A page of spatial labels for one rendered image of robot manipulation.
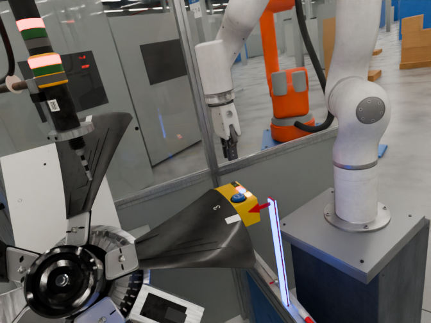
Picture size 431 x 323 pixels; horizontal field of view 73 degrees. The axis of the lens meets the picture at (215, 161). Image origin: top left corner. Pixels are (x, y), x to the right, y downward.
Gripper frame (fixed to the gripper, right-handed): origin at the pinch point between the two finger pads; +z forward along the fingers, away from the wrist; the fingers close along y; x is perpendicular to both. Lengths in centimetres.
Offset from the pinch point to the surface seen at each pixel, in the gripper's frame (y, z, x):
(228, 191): 7.0, 16.3, 0.8
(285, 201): 45, 56, -43
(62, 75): -26, -31, 34
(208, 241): -29.8, 5.4, 19.1
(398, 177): 111, 124, -210
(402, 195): 86, 124, -184
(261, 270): -10.8, 37.5, 0.7
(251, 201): -3.5, 16.8, -2.6
